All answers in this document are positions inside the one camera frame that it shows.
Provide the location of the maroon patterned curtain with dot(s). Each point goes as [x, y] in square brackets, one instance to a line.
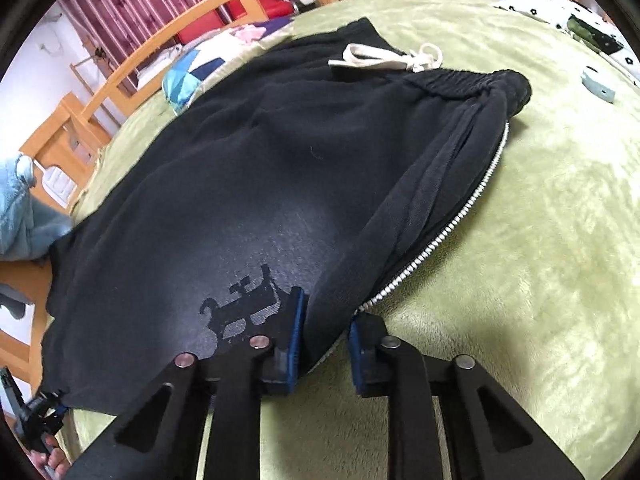
[130, 15]

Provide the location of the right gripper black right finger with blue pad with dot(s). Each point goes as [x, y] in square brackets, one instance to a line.
[448, 419]

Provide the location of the small light blue device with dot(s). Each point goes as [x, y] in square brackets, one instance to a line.
[597, 84]

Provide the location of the black pants with white stripe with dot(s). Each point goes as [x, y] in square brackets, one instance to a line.
[295, 170]

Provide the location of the colourful geometric pillow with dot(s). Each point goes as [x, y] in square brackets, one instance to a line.
[215, 55]

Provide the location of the wooden bed frame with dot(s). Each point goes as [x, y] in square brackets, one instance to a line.
[65, 148]

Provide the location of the left red chair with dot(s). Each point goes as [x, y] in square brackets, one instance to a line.
[206, 23]

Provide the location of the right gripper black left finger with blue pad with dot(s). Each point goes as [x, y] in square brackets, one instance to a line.
[201, 418]

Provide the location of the light blue towel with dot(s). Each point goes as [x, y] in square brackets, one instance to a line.
[28, 227]

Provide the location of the white black-flower pillow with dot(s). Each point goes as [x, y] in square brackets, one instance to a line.
[582, 24]

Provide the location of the person's left hand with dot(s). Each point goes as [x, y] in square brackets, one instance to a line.
[53, 464]

